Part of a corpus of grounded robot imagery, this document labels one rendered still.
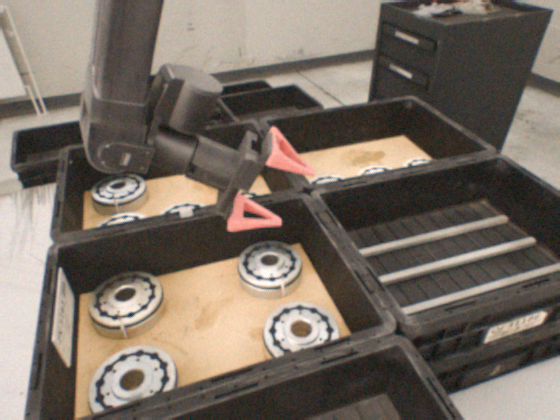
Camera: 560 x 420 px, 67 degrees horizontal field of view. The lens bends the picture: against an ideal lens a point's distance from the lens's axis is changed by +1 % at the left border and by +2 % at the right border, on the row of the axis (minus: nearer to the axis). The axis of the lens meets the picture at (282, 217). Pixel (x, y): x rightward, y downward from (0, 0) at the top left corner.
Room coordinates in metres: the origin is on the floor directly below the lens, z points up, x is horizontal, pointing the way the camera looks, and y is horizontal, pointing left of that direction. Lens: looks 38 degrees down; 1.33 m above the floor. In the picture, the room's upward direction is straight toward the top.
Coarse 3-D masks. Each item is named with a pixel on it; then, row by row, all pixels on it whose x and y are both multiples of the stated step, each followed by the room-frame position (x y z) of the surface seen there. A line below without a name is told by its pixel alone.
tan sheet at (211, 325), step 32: (192, 288) 0.46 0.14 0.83; (224, 288) 0.46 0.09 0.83; (320, 288) 0.46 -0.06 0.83; (160, 320) 0.39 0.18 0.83; (192, 320) 0.39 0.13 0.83; (224, 320) 0.39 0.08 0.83; (256, 320) 0.39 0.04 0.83; (96, 352) 0.34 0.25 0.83; (192, 352) 0.34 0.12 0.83; (224, 352) 0.34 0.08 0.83; (256, 352) 0.34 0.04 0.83
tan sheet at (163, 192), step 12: (156, 180) 0.77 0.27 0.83; (168, 180) 0.77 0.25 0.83; (180, 180) 0.77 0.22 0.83; (192, 180) 0.77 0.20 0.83; (156, 192) 0.72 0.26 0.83; (168, 192) 0.72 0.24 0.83; (180, 192) 0.72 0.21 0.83; (192, 192) 0.72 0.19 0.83; (204, 192) 0.72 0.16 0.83; (264, 192) 0.72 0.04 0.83; (84, 204) 0.68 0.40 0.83; (144, 204) 0.68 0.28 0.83; (156, 204) 0.68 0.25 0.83; (168, 204) 0.68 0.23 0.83; (84, 216) 0.64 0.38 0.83; (96, 216) 0.64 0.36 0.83; (108, 216) 0.64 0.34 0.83; (84, 228) 0.61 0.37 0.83
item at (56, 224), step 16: (208, 128) 0.82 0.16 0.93; (224, 128) 0.83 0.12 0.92; (256, 128) 0.82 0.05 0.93; (80, 144) 0.75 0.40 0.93; (64, 160) 0.69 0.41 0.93; (64, 176) 0.63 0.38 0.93; (288, 176) 0.63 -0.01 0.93; (64, 192) 0.58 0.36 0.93; (272, 192) 0.58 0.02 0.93; (288, 192) 0.58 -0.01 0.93; (192, 208) 0.53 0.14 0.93; (208, 208) 0.54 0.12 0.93; (112, 224) 0.50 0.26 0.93; (128, 224) 0.50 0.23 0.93
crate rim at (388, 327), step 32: (160, 224) 0.49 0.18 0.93; (320, 224) 0.49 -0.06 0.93; (384, 320) 0.32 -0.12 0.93; (32, 352) 0.27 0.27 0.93; (320, 352) 0.27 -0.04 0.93; (32, 384) 0.24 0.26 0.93; (192, 384) 0.23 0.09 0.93; (224, 384) 0.23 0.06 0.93; (32, 416) 0.20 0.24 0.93; (96, 416) 0.20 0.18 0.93; (128, 416) 0.20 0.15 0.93
